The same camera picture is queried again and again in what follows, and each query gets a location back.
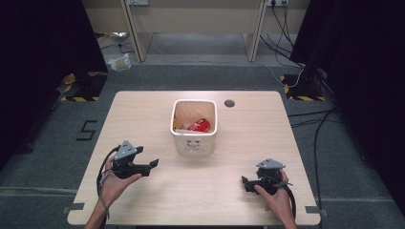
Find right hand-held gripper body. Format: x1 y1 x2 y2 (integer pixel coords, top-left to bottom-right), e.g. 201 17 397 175
253 157 288 196

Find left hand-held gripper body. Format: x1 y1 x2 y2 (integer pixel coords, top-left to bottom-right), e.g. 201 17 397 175
112 139 151 180

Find white square bin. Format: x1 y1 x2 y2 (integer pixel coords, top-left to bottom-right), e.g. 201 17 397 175
169 98 219 157

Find red snack packet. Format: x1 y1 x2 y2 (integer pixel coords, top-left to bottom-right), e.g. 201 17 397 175
186 117 212 133

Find person's right hand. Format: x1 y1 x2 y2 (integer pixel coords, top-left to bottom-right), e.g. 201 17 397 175
253 169 296 221

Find person's left hand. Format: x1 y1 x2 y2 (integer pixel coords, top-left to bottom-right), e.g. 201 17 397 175
100 155 143 208

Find grey tape strip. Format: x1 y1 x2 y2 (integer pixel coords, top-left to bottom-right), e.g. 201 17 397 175
61 202 86 215
304 205 330 218

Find black stand base striped tape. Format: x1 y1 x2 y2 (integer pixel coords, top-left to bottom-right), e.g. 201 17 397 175
279 73 328 102
59 72 109 103

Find clear plastic bag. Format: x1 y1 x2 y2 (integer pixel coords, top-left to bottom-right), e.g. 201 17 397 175
107 52 132 73

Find silver foil bag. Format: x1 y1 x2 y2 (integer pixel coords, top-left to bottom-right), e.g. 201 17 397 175
109 31 129 41

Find dark curtain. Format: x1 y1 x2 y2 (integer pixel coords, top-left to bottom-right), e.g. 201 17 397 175
0 0 109 173
288 0 405 220

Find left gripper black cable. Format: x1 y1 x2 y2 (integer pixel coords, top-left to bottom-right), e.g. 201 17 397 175
96 145 121 229

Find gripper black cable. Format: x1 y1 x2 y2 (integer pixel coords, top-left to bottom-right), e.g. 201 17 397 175
282 181 298 221
96 145 121 229

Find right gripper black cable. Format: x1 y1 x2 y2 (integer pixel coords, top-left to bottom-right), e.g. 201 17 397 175
282 181 298 221

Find black floor cable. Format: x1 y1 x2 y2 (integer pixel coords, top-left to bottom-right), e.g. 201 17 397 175
287 108 343 220

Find light wooden desk frame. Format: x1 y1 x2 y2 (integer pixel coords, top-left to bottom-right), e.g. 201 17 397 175
118 0 267 64

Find black wall cables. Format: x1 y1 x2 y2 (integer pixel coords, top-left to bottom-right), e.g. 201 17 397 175
259 2 306 70

